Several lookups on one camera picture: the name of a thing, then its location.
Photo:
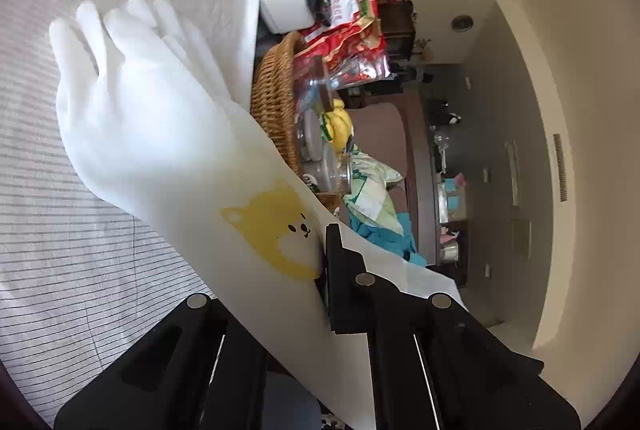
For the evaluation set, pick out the wall air vent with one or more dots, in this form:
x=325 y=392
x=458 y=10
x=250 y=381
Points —
x=560 y=167

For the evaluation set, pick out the white glove with dog print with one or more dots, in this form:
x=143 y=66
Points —
x=165 y=124

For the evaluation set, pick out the metal kettle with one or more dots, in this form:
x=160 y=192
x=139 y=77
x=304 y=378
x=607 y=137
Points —
x=450 y=251

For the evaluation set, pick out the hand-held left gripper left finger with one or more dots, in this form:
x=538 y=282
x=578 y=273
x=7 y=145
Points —
x=240 y=375

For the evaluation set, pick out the brown wooden cabinet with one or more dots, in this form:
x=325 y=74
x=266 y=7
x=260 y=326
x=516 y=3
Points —
x=400 y=134

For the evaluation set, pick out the teal cloth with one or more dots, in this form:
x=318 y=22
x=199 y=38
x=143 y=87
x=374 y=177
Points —
x=385 y=240

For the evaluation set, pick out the bunch of bananas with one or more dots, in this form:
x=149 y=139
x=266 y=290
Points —
x=340 y=127

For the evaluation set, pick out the wicker basket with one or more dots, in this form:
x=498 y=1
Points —
x=272 y=99

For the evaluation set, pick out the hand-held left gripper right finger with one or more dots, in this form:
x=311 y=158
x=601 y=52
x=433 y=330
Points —
x=345 y=300

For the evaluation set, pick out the pile of red snack bags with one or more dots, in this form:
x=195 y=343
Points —
x=350 y=19

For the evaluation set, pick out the green white printed bag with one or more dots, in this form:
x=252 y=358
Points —
x=372 y=195

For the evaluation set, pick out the glass jar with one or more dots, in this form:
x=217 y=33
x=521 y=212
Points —
x=336 y=172

